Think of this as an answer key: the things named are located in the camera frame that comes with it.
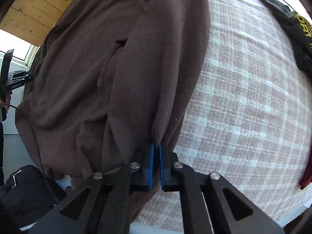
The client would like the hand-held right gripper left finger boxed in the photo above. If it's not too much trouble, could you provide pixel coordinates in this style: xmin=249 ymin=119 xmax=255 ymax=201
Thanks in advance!
xmin=29 ymin=140 xmax=156 ymax=234

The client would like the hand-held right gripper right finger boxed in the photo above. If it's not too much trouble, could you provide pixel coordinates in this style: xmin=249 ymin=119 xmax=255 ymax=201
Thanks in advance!
xmin=159 ymin=144 xmax=285 ymax=234

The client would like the brown garment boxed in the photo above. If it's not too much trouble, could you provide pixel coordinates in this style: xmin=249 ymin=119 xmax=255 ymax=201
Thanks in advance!
xmin=15 ymin=0 xmax=211 ymax=225

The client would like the person's left hand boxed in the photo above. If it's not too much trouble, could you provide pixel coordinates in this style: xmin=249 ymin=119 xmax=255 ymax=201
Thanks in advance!
xmin=0 ymin=90 xmax=12 ymax=111

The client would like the white framed window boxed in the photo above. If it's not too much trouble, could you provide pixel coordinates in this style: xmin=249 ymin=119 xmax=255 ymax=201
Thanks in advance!
xmin=0 ymin=28 xmax=41 ymax=66

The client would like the person's black jacket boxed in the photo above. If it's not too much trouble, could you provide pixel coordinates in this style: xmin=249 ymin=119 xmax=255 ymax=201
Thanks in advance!
xmin=0 ymin=122 xmax=5 ymax=186

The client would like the pink plaid blanket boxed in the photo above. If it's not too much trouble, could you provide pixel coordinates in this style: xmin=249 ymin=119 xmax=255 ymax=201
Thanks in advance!
xmin=136 ymin=0 xmax=312 ymax=232

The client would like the black bag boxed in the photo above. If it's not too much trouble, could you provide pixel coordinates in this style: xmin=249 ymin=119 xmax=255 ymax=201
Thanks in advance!
xmin=0 ymin=165 xmax=67 ymax=232

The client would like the red cloth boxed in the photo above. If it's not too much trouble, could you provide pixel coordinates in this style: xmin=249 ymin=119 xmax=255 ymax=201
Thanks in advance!
xmin=299 ymin=168 xmax=312 ymax=191

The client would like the black garment with yellow print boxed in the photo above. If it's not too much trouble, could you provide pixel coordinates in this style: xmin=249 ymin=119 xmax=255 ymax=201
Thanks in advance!
xmin=255 ymin=0 xmax=312 ymax=74

